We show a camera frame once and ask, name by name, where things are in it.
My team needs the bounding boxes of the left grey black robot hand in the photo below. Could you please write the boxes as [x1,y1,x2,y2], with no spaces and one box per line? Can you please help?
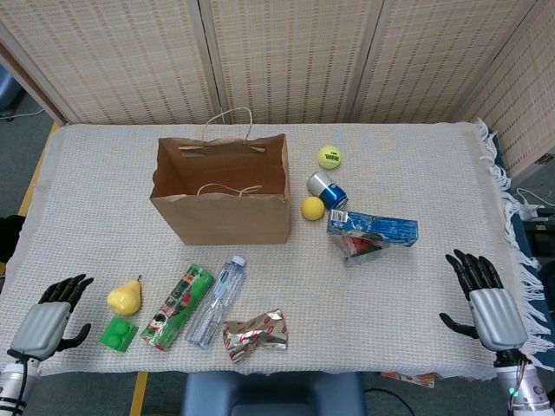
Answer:
[8,273,95,361]

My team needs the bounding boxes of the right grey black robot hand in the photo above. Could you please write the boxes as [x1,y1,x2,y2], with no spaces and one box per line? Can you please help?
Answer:
[439,249,529,352]

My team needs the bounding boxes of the green toy block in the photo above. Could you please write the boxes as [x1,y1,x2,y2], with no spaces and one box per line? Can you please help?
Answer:
[100,315,139,353]

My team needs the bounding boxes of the yellow toy pear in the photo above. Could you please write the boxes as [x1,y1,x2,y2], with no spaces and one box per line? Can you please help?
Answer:
[107,275,143,315]

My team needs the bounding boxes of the green snack packet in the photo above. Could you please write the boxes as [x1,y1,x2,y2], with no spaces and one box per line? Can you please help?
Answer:
[139,263,215,352]

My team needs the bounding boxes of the clear plastic water bottle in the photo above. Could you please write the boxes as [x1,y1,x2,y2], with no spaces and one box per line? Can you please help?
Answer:
[185,254,247,348]

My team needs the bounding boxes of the silver snack wrapper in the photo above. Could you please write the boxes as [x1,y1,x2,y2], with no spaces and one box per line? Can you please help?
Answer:
[222,308,289,364]

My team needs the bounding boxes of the brown paper bag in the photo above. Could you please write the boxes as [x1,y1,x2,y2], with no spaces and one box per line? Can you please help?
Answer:
[149,107,291,247]

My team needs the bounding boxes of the black equipment box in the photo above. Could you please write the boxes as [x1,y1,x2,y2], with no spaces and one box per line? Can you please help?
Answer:
[522,207,555,261]

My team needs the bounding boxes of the black object beside table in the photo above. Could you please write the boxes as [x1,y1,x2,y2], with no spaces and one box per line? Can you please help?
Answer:
[0,215,25,265]

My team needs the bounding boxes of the white woven fringed tablecloth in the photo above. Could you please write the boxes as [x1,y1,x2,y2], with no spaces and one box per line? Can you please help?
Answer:
[0,117,555,382]

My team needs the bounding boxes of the white power strip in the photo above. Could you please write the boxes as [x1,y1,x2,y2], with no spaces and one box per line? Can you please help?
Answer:
[515,188,550,220]

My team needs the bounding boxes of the blue cookie box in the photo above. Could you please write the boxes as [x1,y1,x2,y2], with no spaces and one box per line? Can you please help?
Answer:
[326,208,420,248]

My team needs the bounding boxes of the clear plastic box red contents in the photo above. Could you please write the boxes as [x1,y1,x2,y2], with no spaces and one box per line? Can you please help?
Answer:
[333,233,387,268]

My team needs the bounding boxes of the blue silver drink can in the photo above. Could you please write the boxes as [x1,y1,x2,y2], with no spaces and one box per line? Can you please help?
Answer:
[306,171,349,210]

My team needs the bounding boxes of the yellow foam ball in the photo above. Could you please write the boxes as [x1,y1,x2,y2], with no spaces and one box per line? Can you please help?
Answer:
[301,196,325,222]

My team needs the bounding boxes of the yellow-green tennis ball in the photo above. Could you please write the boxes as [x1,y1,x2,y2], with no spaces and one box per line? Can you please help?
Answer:
[317,145,343,171]

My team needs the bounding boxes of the blue office chair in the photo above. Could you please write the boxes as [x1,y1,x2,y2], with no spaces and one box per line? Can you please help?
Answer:
[0,71,23,120]

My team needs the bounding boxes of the woven folding screen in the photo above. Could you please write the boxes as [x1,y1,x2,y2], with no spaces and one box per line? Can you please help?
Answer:
[0,0,555,179]

